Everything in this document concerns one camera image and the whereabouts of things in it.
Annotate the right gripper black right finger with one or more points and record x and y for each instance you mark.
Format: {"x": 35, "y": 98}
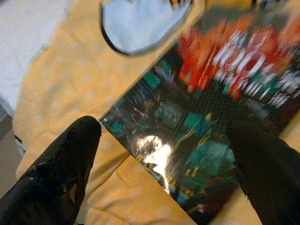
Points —
{"x": 269, "y": 178}

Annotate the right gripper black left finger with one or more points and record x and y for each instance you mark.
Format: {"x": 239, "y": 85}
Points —
{"x": 54, "y": 178}

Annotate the yellow cartoon egg blanket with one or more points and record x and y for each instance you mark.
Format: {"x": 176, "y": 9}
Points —
{"x": 70, "y": 82}

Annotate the dark book with red cover art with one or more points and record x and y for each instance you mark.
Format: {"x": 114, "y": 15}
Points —
{"x": 187, "y": 117}

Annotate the white quilted mattress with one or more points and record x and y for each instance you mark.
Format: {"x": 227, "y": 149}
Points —
{"x": 23, "y": 47}

